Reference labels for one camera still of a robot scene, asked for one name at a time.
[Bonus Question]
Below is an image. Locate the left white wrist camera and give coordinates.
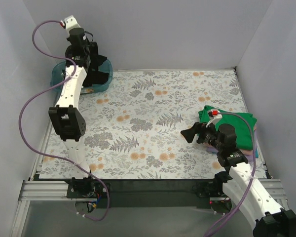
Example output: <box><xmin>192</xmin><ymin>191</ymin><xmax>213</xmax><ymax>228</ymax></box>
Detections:
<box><xmin>60</xmin><ymin>15</ymin><xmax>80</xmax><ymax>32</ymax></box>

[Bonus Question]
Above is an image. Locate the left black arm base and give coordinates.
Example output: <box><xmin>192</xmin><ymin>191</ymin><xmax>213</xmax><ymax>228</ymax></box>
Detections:
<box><xmin>65</xmin><ymin>177</ymin><xmax>107</xmax><ymax>198</ymax></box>

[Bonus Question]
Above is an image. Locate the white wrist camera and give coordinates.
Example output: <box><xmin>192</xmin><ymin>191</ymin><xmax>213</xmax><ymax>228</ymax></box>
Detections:
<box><xmin>60</xmin><ymin>15</ymin><xmax>80</xmax><ymax>32</ymax></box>
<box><xmin>206</xmin><ymin>109</ymin><xmax>222</xmax><ymax>127</ymax></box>

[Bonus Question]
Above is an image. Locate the aluminium frame rail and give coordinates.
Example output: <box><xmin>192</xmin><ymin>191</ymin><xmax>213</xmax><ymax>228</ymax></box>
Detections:
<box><xmin>11</xmin><ymin>179</ymin><xmax>289</xmax><ymax>237</ymax></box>

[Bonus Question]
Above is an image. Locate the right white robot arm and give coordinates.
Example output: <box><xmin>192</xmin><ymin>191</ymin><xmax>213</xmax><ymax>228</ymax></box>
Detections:
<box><xmin>181</xmin><ymin>122</ymin><xmax>296</xmax><ymax>237</ymax></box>

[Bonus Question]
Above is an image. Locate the green folded t shirt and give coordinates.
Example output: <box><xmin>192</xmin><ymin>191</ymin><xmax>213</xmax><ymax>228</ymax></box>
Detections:
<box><xmin>198</xmin><ymin>105</ymin><xmax>257</xmax><ymax>151</ymax></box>

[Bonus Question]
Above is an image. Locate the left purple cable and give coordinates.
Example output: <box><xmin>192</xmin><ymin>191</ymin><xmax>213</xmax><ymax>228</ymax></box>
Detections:
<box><xmin>19</xmin><ymin>19</ymin><xmax>111</xmax><ymax>222</ymax></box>

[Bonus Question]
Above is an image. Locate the lilac folded t shirt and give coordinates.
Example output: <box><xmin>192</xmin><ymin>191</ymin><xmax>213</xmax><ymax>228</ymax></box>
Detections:
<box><xmin>206</xmin><ymin>147</ymin><xmax>218</xmax><ymax>154</ymax></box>

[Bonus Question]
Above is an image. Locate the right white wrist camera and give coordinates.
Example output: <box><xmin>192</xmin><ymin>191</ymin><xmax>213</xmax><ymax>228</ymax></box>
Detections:
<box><xmin>206</xmin><ymin>109</ymin><xmax>222</xmax><ymax>127</ymax></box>

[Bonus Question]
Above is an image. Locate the teal plastic bin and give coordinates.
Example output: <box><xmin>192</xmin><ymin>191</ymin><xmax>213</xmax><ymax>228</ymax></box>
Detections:
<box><xmin>50</xmin><ymin>58</ymin><xmax>114</xmax><ymax>95</ymax></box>

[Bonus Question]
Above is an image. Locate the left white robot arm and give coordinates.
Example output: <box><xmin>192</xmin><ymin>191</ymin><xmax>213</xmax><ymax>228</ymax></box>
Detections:
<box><xmin>48</xmin><ymin>27</ymin><xmax>91</xmax><ymax>179</ymax></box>

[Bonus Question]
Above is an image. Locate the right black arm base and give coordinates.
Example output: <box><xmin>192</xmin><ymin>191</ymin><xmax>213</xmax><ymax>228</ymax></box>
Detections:
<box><xmin>193</xmin><ymin>171</ymin><xmax>232</xmax><ymax>198</ymax></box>

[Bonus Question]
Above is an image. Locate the black t shirt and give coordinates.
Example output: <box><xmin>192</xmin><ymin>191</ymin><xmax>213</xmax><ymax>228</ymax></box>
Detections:
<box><xmin>83</xmin><ymin>42</ymin><xmax>109</xmax><ymax>87</ymax></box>

